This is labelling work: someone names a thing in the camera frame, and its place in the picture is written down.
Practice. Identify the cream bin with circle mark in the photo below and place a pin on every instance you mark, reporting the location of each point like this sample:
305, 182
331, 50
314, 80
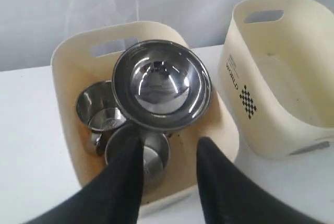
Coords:
74, 68

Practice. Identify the stainless steel bowl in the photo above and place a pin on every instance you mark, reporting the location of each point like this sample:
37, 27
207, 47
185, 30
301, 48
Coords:
161, 85

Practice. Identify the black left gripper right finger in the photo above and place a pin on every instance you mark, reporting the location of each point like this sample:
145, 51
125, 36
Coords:
227, 195

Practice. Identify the cream bin with triangle mark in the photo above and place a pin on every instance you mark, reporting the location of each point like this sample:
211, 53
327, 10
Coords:
277, 71

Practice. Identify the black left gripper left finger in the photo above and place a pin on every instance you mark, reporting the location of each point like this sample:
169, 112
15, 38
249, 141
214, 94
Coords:
114, 196

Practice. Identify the white backdrop curtain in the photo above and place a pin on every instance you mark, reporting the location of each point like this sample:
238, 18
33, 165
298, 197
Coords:
32, 29

